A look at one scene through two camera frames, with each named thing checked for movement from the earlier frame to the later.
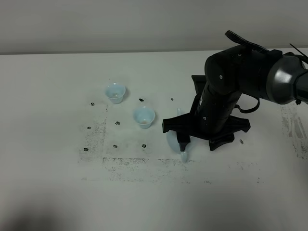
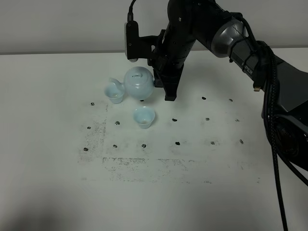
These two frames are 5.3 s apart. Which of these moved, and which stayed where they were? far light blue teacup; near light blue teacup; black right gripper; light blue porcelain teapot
Moved: light blue porcelain teapot; black right gripper
Stayed: near light blue teacup; far light blue teacup
